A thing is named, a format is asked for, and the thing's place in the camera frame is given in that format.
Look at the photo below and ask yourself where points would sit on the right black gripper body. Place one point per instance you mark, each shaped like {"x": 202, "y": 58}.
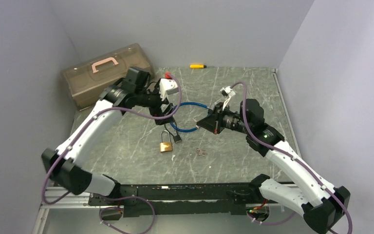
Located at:
{"x": 228, "y": 120}

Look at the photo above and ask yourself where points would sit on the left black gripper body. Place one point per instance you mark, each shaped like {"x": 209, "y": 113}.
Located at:
{"x": 155, "y": 103}

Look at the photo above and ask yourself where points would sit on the blue cable lock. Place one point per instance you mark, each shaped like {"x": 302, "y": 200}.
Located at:
{"x": 174, "y": 126}

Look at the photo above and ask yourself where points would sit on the silver key bunch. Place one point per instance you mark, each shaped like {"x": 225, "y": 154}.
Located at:
{"x": 200, "y": 152}

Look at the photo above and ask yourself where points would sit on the brass padlock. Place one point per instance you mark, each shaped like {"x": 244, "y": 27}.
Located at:
{"x": 165, "y": 142}

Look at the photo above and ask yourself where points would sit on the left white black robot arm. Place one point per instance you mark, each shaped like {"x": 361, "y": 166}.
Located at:
{"x": 130, "y": 94}

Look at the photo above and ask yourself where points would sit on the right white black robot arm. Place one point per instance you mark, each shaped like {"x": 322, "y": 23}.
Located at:
{"x": 319, "y": 202}

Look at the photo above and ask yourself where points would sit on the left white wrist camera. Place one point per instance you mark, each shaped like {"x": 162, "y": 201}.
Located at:
{"x": 167, "y": 86}

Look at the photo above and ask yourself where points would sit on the small black cable lock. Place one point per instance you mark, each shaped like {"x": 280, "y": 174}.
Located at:
{"x": 176, "y": 137}

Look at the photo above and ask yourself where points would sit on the yellow handled screwdriver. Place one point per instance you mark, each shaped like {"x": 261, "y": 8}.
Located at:
{"x": 197, "y": 66}

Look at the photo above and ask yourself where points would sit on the translucent brown toolbox pink handle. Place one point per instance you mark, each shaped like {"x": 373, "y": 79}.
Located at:
{"x": 87, "y": 80}

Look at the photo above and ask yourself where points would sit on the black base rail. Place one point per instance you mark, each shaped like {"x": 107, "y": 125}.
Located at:
{"x": 183, "y": 199}

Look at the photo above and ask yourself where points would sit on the aluminium frame rail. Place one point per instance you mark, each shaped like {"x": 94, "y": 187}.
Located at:
{"x": 318, "y": 201}

